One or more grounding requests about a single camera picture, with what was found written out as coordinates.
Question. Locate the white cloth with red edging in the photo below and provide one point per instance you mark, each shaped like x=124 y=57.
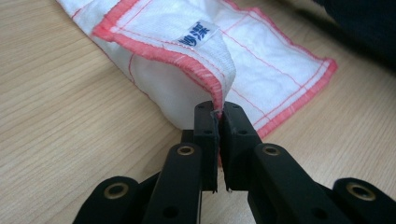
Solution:
x=174 y=37

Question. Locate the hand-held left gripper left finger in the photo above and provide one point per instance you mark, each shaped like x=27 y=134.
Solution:
x=205 y=137

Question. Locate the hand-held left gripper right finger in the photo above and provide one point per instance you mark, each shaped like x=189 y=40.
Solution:
x=238 y=146

